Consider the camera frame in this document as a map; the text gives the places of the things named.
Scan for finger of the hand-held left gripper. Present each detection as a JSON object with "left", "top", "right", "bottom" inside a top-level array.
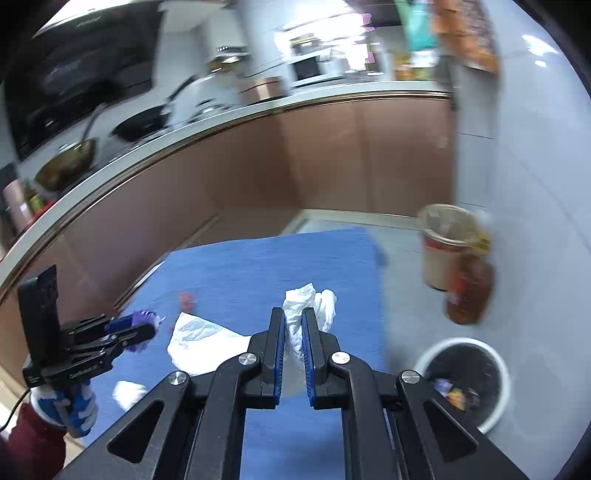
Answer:
[
  {"left": 104, "top": 314, "right": 140, "bottom": 336},
  {"left": 107, "top": 324, "right": 156, "bottom": 357}
]

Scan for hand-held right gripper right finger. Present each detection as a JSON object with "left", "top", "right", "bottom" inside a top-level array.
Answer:
[{"left": 301, "top": 307, "right": 532, "bottom": 480}]

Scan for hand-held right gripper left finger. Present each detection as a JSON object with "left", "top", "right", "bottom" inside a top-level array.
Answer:
[{"left": 53, "top": 307, "right": 287, "bottom": 480}]

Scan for small purple candy wrapper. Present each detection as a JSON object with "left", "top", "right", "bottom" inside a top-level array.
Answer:
[{"left": 124, "top": 309, "right": 163, "bottom": 354}]

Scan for white tissue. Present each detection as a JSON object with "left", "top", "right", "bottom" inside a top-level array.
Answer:
[
  {"left": 113, "top": 379, "right": 151, "bottom": 414},
  {"left": 167, "top": 311, "right": 252, "bottom": 376},
  {"left": 281, "top": 282, "right": 339, "bottom": 398}
]

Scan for white bin with black liner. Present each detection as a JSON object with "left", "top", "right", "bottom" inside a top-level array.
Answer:
[{"left": 413, "top": 338, "right": 511, "bottom": 435}]

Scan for person's left forearm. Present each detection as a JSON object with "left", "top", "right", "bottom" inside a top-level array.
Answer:
[{"left": 0, "top": 401, "right": 70, "bottom": 480}]

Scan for tan lined trash bin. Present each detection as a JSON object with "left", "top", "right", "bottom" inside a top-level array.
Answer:
[{"left": 418, "top": 203, "right": 485, "bottom": 291}]

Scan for person's left hand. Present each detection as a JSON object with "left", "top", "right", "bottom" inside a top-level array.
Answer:
[{"left": 28, "top": 381, "right": 99, "bottom": 438}]

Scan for folded white tissue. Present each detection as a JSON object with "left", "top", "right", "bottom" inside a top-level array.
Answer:
[{"left": 113, "top": 379, "right": 151, "bottom": 414}]

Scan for blue towel mat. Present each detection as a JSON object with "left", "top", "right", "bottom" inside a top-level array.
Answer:
[{"left": 78, "top": 226, "right": 386, "bottom": 480}]

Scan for pink thermos kettle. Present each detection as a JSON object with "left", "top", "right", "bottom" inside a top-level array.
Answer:
[{"left": 2, "top": 178, "right": 33, "bottom": 232}]

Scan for steel wok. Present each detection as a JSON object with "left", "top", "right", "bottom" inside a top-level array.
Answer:
[{"left": 34, "top": 104, "right": 107, "bottom": 191}]

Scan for cooking oil bottle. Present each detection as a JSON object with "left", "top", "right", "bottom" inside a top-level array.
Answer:
[{"left": 444, "top": 254, "right": 494, "bottom": 325}]

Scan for black frying pan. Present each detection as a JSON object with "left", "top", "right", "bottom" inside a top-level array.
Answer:
[{"left": 112, "top": 76, "right": 197, "bottom": 141}]

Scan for brown base cabinets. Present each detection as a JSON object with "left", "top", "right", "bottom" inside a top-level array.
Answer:
[{"left": 0, "top": 90, "right": 455, "bottom": 370}]

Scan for glass pot lid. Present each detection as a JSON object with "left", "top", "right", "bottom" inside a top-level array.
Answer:
[{"left": 191, "top": 98, "right": 232, "bottom": 121}]

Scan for black range hood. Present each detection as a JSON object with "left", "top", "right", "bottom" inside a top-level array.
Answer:
[{"left": 0, "top": 9, "right": 164, "bottom": 160}]

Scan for brown rice cooker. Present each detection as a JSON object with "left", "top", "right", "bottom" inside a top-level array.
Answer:
[{"left": 254, "top": 76, "right": 289, "bottom": 103}]

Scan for white microwave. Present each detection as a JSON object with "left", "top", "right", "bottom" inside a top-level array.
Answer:
[{"left": 290, "top": 52, "right": 329, "bottom": 86}]

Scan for yellow jars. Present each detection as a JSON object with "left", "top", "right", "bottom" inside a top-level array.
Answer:
[{"left": 392, "top": 53, "right": 439, "bottom": 81}]

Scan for teal plastic bag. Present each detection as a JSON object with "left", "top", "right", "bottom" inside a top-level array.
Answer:
[{"left": 402, "top": 0, "right": 437, "bottom": 51}]

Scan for orange floral apron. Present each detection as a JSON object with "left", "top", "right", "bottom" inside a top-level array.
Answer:
[{"left": 431, "top": 0, "right": 502, "bottom": 75}]

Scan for black cable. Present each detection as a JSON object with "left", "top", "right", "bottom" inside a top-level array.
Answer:
[{"left": 0, "top": 390, "right": 33, "bottom": 431}]

